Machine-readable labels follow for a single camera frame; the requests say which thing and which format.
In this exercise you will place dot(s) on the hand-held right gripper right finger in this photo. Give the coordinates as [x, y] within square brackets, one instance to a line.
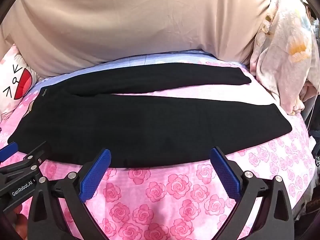
[225, 175]

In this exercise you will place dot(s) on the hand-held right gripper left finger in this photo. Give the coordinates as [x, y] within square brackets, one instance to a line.
[96, 175]

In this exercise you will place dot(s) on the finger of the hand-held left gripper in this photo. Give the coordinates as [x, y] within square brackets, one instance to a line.
[7, 149]
[30, 160]

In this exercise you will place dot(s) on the black pants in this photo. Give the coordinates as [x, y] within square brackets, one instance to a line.
[150, 130]

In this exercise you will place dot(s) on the person's left hand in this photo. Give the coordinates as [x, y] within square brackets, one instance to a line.
[21, 222]

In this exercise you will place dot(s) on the pink rose bedsheet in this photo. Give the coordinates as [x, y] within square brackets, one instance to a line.
[175, 192]

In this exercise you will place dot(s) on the white cartoon face pillow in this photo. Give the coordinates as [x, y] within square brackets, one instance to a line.
[12, 80]

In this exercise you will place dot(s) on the pale floral blanket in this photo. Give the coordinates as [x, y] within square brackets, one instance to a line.
[282, 55]

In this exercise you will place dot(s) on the beige padded headboard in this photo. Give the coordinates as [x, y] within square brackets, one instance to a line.
[125, 17]

